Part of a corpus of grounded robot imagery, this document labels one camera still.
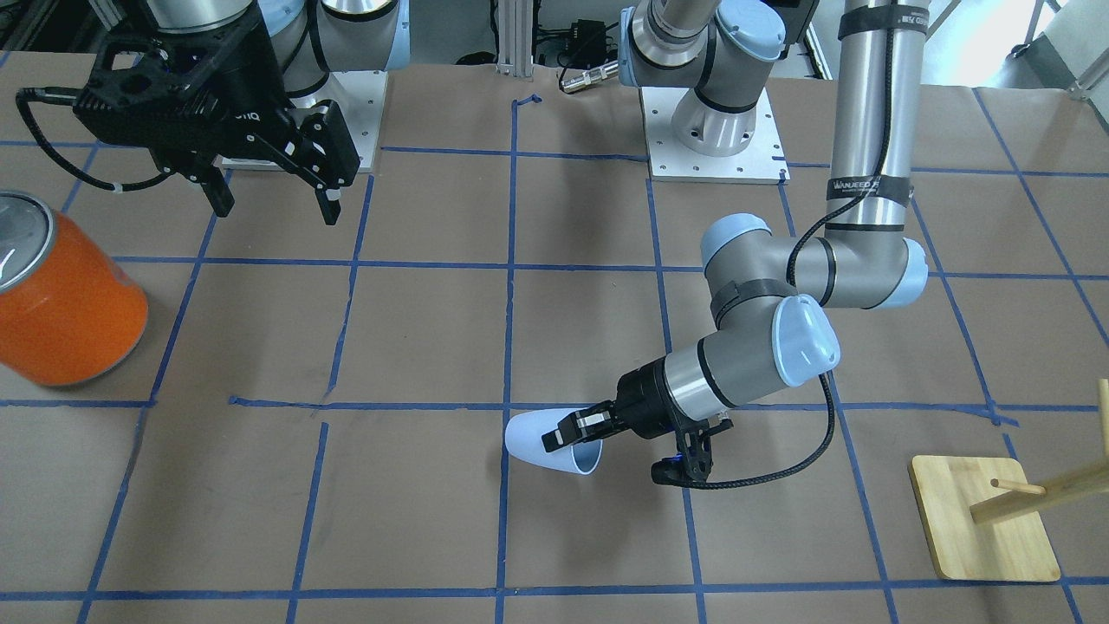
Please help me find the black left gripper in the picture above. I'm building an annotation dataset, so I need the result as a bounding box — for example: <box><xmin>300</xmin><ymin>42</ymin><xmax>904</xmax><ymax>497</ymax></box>
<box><xmin>542</xmin><ymin>358</ymin><xmax>678</xmax><ymax>452</ymax></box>

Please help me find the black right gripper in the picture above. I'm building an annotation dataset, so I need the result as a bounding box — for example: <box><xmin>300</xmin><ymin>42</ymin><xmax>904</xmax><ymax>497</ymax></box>
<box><xmin>73</xmin><ymin>17</ymin><xmax>343</xmax><ymax>226</ymax></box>

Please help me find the light blue plastic cup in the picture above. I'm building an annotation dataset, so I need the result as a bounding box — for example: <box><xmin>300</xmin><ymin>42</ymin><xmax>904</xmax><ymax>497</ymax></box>
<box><xmin>503</xmin><ymin>407</ymin><xmax>603</xmax><ymax>475</ymax></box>

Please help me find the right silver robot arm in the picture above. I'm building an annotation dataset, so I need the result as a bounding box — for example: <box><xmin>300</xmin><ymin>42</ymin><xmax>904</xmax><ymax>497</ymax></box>
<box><xmin>72</xmin><ymin>1</ymin><xmax>411</xmax><ymax>225</ymax></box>

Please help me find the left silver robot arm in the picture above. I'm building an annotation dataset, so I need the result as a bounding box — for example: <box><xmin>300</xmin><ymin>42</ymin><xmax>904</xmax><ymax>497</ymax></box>
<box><xmin>538</xmin><ymin>1</ymin><xmax>930</xmax><ymax>452</ymax></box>

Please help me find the orange canister with grey lid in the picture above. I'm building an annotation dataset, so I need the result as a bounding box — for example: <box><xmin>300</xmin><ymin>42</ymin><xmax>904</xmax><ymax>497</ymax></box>
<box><xmin>1</xmin><ymin>190</ymin><xmax>149</xmax><ymax>387</ymax></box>

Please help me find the wooden mug tree stand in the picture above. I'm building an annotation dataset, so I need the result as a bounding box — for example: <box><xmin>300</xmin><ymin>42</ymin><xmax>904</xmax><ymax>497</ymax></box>
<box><xmin>908</xmin><ymin>378</ymin><xmax>1109</xmax><ymax>582</ymax></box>

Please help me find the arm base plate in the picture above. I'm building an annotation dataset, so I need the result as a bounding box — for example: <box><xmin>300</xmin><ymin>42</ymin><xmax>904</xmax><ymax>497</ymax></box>
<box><xmin>220</xmin><ymin>69</ymin><xmax>389</xmax><ymax>172</ymax></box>
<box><xmin>640</xmin><ymin>86</ymin><xmax>791</xmax><ymax>185</ymax></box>

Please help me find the aluminium frame post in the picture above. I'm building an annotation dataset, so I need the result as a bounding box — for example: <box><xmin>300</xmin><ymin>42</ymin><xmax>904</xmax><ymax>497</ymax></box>
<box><xmin>494</xmin><ymin>0</ymin><xmax>535</xmax><ymax>81</ymax></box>

